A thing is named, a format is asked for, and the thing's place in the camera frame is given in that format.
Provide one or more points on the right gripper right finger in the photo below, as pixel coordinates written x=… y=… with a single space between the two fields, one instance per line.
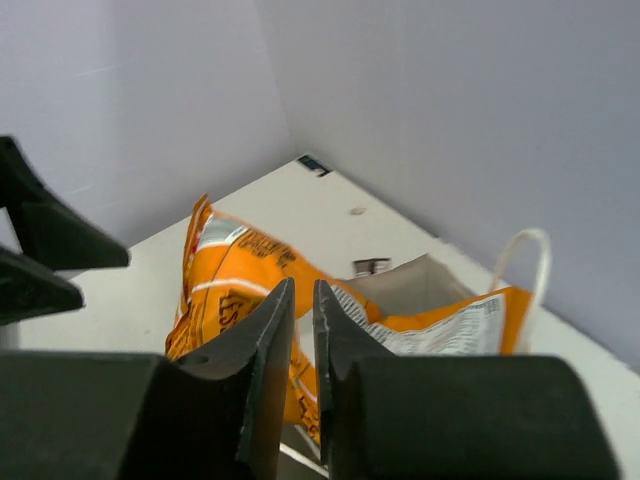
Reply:
x=385 y=416

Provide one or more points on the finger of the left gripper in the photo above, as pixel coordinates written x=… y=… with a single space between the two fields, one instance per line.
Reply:
x=28 y=290
x=49 y=231

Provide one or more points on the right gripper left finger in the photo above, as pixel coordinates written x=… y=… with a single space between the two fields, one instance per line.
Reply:
x=215 y=413

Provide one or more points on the orange chips bag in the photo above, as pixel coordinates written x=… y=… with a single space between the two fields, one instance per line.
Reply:
x=240 y=280

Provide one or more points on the light blue paper bag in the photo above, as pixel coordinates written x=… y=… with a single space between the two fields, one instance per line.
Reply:
x=408 y=374

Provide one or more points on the left corner label sticker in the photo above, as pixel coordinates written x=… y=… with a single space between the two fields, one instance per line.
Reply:
x=314 y=166

